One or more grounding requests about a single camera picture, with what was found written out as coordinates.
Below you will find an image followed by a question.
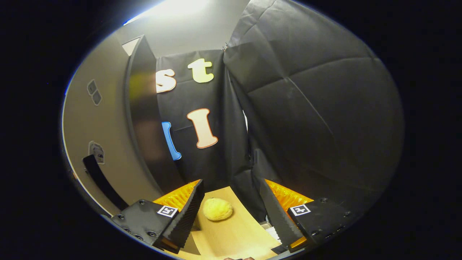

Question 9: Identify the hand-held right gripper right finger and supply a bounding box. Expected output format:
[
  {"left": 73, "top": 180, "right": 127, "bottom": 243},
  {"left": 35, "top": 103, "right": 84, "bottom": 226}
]
[{"left": 258, "top": 178, "right": 356, "bottom": 254}]

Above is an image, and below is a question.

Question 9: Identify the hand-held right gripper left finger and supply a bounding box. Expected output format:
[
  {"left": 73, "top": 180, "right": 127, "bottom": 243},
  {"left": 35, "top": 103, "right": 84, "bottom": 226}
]
[{"left": 108, "top": 179, "right": 205, "bottom": 253}]

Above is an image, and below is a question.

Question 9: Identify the black door handle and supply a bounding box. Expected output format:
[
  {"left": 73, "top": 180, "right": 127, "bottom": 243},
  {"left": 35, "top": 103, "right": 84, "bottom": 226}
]
[{"left": 83, "top": 155, "right": 129, "bottom": 211}]

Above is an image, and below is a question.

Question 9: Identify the grey double-door shoe cabinet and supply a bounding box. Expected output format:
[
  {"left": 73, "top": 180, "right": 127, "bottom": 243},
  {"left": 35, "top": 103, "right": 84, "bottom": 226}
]
[{"left": 124, "top": 35, "right": 185, "bottom": 194}]

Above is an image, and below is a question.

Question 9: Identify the yellow round sponge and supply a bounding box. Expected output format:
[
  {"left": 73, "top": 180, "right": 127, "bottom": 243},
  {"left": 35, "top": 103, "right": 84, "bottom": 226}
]
[{"left": 202, "top": 198, "right": 234, "bottom": 221}]

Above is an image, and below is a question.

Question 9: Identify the black backdrop cloth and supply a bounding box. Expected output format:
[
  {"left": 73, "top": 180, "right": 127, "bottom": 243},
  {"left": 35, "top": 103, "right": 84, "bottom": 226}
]
[{"left": 155, "top": 0, "right": 405, "bottom": 226}]

